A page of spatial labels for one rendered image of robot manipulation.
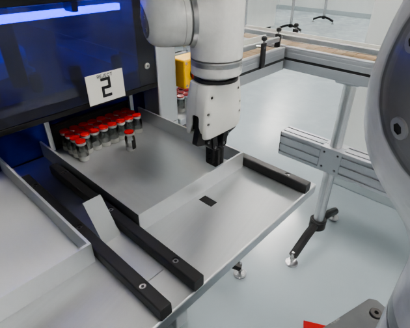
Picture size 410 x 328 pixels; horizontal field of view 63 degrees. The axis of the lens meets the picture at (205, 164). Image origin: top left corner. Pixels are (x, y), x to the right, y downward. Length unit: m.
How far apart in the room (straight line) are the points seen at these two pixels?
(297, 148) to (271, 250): 0.53
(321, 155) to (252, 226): 1.02
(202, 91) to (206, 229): 0.22
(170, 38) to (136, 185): 0.28
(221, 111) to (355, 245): 1.44
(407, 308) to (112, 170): 0.57
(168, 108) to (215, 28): 0.38
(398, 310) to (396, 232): 1.82
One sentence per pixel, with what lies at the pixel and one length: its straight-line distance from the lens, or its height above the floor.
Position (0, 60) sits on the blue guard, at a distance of 0.64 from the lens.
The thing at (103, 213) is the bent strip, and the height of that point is 0.92.
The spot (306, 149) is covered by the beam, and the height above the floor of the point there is 0.51.
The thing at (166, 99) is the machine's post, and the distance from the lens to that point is 0.84.
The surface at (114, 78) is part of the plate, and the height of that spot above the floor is 1.03.
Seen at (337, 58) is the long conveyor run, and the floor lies 0.92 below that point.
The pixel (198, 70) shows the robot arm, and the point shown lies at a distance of 0.54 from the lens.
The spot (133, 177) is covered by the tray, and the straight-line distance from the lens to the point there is 0.67.
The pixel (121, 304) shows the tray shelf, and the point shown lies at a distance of 0.47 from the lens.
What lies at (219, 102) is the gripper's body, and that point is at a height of 1.04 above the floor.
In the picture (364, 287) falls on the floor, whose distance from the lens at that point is 1.72.
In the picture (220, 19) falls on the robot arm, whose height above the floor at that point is 1.17.
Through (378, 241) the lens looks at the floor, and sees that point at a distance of 1.97.
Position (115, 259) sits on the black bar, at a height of 0.90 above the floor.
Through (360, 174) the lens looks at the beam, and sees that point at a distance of 1.51.
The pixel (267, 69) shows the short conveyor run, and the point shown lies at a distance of 1.36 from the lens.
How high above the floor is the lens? 1.25
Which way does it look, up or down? 32 degrees down
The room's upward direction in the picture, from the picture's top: straight up
